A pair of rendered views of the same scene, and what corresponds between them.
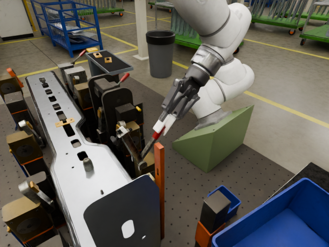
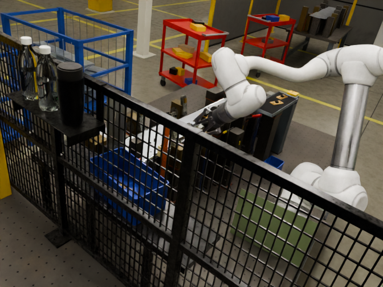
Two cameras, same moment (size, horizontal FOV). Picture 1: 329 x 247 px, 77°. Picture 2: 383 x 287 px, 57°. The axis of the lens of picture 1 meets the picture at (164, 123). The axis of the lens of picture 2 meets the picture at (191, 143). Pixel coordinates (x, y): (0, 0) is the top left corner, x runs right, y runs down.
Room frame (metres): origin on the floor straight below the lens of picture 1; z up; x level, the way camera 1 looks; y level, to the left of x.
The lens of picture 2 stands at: (0.01, -1.35, 1.98)
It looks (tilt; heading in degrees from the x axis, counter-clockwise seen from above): 31 degrees down; 69
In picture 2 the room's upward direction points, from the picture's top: 9 degrees clockwise
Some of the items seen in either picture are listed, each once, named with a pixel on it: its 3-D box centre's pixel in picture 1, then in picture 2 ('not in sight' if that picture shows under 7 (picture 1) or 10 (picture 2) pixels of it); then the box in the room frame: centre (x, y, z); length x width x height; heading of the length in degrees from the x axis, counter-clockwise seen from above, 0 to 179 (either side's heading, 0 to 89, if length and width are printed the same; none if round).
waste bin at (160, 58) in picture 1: (160, 54); not in sight; (3.69, 0.07, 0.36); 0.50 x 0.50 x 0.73
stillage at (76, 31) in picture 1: (72, 28); not in sight; (5.30, 2.19, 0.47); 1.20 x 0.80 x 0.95; 42
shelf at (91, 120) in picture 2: not in sight; (54, 97); (-0.06, -0.25, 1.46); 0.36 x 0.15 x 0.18; 125
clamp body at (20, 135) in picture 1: (32, 166); (174, 125); (0.62, 0.59, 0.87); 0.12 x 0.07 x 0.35; 125
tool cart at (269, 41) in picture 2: not in sight; (265, 44); (3.13, 3.97, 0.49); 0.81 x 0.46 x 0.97; 28
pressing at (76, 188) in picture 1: (62, 121); (206, 115); (0.79, 0.48, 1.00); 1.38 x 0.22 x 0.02; 35
